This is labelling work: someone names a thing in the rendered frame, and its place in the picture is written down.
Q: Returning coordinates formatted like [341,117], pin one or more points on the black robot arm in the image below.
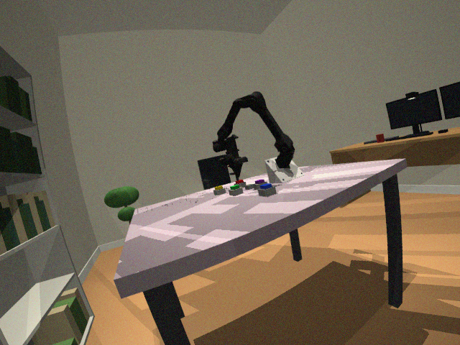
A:
[255,102]

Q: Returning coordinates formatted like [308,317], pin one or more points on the yellow button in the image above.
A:
[219,190]

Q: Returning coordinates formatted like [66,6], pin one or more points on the green button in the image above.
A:
[235,190]

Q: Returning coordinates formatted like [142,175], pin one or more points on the red button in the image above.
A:
[241,183]

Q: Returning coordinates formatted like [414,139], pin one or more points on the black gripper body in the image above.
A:
[237,159]

